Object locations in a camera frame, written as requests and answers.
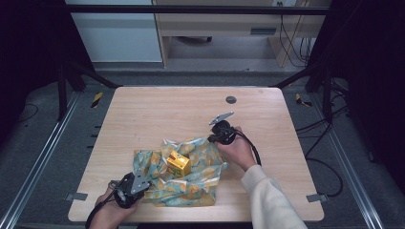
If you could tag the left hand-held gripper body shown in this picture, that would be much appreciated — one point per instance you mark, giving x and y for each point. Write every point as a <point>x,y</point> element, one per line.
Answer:
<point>131,188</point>

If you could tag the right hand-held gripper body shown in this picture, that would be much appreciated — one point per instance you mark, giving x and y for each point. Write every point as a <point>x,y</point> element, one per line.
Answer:
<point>224,129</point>

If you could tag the yellow carton box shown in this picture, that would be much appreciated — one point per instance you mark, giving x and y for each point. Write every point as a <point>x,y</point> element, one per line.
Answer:
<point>179,163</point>

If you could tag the teal orange-print cloth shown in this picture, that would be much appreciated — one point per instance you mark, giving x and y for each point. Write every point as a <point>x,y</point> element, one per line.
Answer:
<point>184,173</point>

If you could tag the person's right hand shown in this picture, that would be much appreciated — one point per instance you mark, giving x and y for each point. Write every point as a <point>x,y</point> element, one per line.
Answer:
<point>238,152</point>

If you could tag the person's left hand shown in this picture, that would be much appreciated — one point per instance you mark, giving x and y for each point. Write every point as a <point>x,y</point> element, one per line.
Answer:
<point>110,212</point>

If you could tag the grey round table grommet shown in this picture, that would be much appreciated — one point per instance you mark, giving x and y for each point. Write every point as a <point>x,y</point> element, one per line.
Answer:
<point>230,99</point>

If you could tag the yellow black striped tape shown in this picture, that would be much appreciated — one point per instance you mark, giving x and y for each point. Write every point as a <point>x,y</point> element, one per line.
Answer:
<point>302,100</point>
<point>97,99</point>

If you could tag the person's right cream sleeve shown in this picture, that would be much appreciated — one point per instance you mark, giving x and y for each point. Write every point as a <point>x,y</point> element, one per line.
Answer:
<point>273,203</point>

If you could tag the light wooden desk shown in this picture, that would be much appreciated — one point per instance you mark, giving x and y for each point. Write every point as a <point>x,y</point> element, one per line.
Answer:
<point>219,25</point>

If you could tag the black metal stand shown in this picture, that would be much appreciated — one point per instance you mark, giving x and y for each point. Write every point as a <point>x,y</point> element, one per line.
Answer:
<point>73,79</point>
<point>318,79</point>

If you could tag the white cabinet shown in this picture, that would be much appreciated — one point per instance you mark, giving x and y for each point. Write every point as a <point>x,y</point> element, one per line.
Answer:
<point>117,35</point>

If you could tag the grey table bracket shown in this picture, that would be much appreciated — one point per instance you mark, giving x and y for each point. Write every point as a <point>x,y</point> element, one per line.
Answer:
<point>317,197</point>
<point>75,196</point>

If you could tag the aluminium floor rail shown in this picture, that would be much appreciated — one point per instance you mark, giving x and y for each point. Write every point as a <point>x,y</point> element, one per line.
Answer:
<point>38,162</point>
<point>350,165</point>

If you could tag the black horizontal frame bar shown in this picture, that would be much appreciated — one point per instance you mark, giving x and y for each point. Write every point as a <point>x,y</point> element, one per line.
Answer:
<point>191,9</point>

